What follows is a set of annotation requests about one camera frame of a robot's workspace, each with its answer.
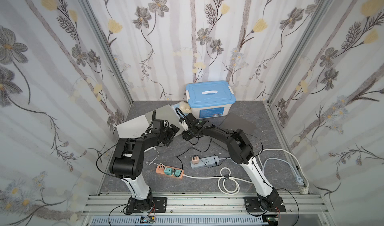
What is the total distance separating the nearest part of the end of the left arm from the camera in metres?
0.80

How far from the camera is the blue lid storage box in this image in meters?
1.00

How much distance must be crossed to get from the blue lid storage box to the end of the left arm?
0.20m
